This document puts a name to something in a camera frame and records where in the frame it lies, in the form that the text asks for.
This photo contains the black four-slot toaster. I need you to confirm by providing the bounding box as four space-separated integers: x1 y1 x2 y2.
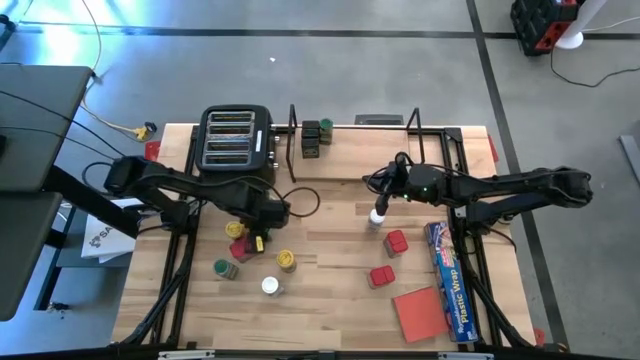
193 103 281 186

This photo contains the black metal rig frame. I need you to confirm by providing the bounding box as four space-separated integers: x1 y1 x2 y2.
112 122 566 351

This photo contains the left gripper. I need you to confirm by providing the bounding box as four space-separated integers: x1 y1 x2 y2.
243 197 291 254

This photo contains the yellow power cable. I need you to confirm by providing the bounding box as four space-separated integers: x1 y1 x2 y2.
79 0 157 142

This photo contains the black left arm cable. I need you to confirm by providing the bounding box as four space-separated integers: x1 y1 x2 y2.
278 185 322 219

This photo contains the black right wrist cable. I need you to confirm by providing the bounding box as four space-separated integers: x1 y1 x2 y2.
362 152 454 196

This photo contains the red square mat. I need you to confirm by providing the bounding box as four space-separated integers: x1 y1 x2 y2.
392 285 450 344

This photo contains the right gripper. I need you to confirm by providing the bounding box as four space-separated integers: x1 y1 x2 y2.
375 152 413 217

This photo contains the white printed paper bag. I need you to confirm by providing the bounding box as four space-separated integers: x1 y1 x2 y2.
79 198 137 265

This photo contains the dark gray desk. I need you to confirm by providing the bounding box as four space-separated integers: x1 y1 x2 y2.
0 64 141 239
0 192 64 321

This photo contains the green-lid glass spice jar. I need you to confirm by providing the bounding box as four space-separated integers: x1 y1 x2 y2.
212 258 240 281
318 117 335 146

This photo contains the wood and black metal shelf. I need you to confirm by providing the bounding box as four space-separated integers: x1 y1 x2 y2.
285 103 424 184

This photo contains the black floor cable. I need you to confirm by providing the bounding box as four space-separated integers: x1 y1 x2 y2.
549 47 640 89

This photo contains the gray metal bar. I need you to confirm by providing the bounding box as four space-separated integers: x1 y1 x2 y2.
618 133 640 186

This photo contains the blue plastic wrap box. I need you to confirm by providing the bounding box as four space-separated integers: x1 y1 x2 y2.
423 221 480 344

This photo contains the white-lid bagel seasoning jar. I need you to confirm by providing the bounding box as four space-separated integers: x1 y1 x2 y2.
260 275 285 299
367 208 387 232

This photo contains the black and red crate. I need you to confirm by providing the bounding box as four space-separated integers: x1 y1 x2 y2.
509 0 581 57

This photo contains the white pedestal stand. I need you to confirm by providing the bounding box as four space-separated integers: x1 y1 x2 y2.
554 0 609 50

